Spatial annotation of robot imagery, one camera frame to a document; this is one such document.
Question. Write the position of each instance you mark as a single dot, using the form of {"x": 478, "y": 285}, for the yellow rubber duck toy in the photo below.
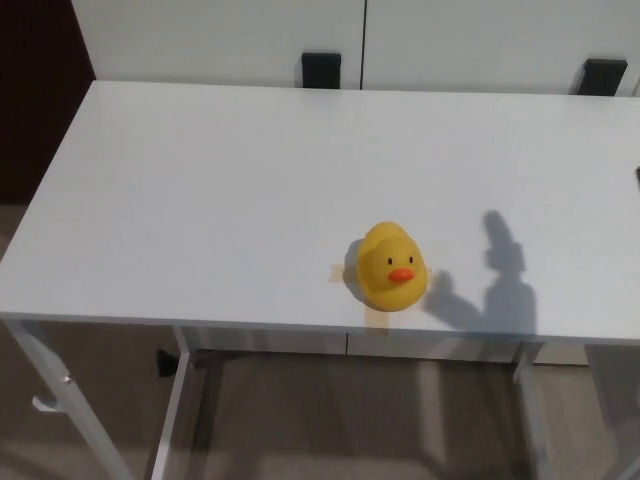
{"x": 392, "y": 270}

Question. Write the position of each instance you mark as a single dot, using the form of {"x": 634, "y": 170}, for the white desk leg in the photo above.
{"x": 50, "y": 375}
{"x": 532, "y": 400}
{"x": 172, "y": 410}

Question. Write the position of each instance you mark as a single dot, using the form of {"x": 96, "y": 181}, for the small black floor object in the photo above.
{"x": 165, "y": 364}

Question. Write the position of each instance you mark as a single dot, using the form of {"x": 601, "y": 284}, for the dark maroon panel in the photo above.
{"x": 35, "y": 100}

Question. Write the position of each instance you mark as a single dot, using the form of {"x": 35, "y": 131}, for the white leg hook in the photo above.
{"x": 46, "y": 406}

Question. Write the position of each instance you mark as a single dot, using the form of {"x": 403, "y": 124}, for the black bracket right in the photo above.
{"x": 600, "y": 77}

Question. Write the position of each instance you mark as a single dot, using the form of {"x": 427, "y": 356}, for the black bracket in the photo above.
{"x": 600, "y": 77}
{"x": 322, "y": 70}

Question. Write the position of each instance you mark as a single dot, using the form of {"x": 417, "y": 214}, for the black bracket left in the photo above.
{"x": 322, "y": 70}

